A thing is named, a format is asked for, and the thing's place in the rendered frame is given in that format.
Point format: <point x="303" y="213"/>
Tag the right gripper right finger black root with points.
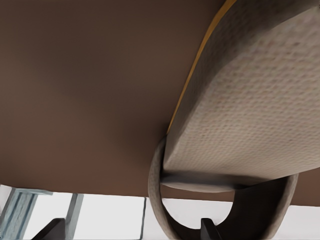
<point x="207" y="231"/>

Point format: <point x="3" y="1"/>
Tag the right gripper left finger black root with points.
<point x="55" y="230"/>

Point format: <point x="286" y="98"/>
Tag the silver frame post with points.
<point x="74" y="215"/>
<point x="17" y="212"/>

